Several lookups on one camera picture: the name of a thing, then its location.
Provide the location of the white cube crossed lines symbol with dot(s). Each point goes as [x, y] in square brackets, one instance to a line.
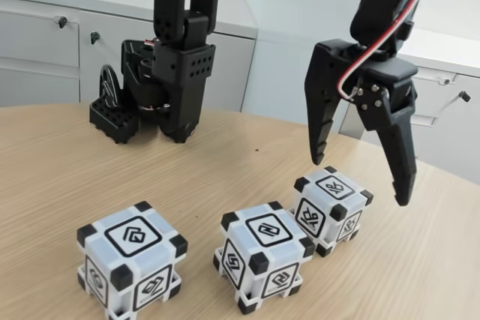
[335, 189]

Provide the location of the white cube zigzag diamond symbol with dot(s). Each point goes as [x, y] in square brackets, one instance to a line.
[267, 232]

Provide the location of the grey metal pillar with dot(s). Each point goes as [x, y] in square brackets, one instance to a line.
[352, 125]

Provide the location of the black cabinet key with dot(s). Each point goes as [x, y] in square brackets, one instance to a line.
[95, 37]
[62, 21]
[465, 96]

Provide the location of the black round clamp knob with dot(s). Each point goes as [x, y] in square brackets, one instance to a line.
[108, 87]

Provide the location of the white cube overlapping squares symbol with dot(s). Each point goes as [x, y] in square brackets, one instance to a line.
[131, 237]

